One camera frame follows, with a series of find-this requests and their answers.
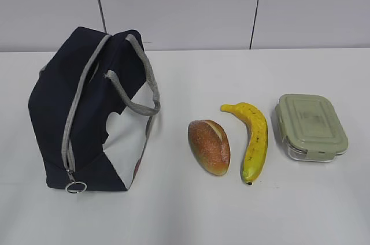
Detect brown bread loaf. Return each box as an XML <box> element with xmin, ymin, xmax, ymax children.
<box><xmin>188</xmin><ymin>120</ymin><xmax>231</xmax><ymax>176</ymax></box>

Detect yellow banana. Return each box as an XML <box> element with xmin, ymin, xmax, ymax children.
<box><xmin>220</xmin><ymin>102</ymin><xmax>268</xmax><ymax>185</ymax></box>

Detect navy and white lunch bag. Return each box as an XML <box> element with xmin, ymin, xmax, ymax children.
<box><xmin>28</xmin><ymin>27</ymin><xmax>161</xmax><ymax>194</ymax></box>

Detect green lidded glass container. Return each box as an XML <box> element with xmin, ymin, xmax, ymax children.
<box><xmin>275</xmin><ymin>94</ymin><xmax>349</xmax><ymax>162</ymax></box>

